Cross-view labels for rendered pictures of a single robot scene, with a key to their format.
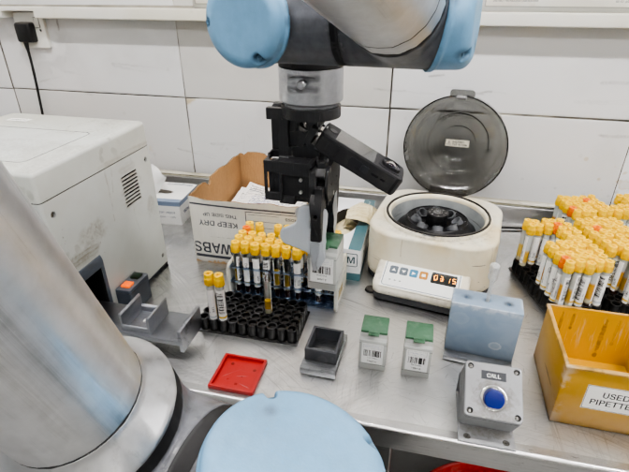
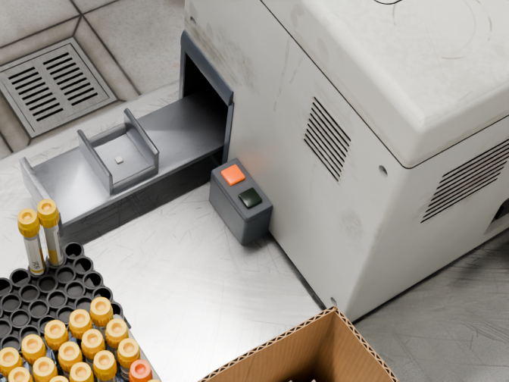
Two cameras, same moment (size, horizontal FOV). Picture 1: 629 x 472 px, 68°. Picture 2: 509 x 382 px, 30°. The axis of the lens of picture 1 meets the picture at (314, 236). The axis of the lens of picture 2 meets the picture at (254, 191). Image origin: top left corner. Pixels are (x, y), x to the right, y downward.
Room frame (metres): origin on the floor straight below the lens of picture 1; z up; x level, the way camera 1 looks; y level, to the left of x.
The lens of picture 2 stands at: (0.96, -0.04, 1.63)
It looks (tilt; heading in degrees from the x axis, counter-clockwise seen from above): 57 degrees down; 125
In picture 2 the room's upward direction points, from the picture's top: 10 degrees clockwise
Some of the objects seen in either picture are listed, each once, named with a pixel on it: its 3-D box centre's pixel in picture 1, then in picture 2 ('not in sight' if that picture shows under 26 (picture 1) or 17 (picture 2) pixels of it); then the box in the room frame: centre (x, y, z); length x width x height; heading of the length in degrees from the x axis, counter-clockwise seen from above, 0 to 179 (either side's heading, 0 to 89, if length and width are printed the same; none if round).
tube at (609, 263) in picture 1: (600, 287); not in sight; (0.66, -0.49, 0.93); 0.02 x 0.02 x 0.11
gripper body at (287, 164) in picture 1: (305, 153); not in sight; (0.56, 0.01, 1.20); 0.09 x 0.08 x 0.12; 75
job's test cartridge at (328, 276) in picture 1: (326, 261); not in sight; (0.55, -0.02, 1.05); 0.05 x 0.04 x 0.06; 165
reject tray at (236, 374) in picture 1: (238, 373); not in sight; (0.51, 0.11, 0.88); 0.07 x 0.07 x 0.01; 77
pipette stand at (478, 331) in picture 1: (481, 327); not in sight; (0.56, -0.26, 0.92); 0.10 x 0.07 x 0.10; 72
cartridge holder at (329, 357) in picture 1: (324, 347); not in sight; (0.55, -0.02, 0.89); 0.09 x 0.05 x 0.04; 165
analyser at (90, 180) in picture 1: (51, 220); (392, 61); (0.73, 0.46, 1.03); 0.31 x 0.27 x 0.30; 77
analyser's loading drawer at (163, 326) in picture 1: (132, 316); (140, 146); (0.60, 0.29, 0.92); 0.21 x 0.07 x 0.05; 77
